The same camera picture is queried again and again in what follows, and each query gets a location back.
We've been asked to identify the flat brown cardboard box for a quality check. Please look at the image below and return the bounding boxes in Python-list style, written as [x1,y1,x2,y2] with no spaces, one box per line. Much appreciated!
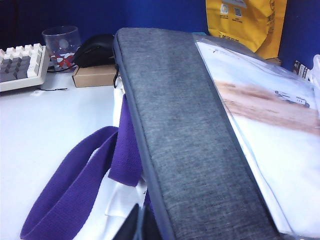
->
[72,65,121,89]

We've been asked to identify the black white barcode package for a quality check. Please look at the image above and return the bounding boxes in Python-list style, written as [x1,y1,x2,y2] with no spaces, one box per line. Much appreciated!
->
[292,59,311,81]

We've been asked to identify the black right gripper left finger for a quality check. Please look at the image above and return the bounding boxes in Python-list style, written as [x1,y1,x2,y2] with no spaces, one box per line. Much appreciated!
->
[116,203,143,240]

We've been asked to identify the yellow paper bag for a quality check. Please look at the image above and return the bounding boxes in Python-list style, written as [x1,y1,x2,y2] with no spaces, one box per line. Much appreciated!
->
[205,0,288,60]

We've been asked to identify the white tote bag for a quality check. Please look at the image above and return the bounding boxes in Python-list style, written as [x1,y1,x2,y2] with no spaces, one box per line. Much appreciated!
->
[74,79,157,240]

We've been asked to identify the white grey mechanical keyboard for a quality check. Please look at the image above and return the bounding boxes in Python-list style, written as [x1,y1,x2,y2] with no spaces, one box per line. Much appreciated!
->
[0,42,50,93]

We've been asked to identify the red white wrapper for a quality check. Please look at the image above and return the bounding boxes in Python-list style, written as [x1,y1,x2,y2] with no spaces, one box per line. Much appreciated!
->
[49,53,76,71]

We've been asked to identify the grey fabric laptop sleeve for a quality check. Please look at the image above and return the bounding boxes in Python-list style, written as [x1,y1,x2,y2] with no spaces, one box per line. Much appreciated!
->
[113,27,286,240]

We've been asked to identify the purple bag strap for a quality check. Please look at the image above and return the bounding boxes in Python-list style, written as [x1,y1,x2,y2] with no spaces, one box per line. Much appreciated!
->
[19,93,154,240]

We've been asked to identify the papers in clear plastic sleeve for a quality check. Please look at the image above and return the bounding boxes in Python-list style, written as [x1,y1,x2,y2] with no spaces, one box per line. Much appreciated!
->
[193,33,320,236]

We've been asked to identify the clear glass cup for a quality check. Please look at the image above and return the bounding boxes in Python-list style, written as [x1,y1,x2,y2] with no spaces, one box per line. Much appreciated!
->
[41,25,82,74]

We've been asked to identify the black computer mouse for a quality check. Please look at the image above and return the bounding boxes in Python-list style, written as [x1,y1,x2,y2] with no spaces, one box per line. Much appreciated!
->
[74,34,119,69]

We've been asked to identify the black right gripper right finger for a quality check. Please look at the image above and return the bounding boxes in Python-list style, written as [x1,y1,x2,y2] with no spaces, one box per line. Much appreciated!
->
[144,204,165,240]

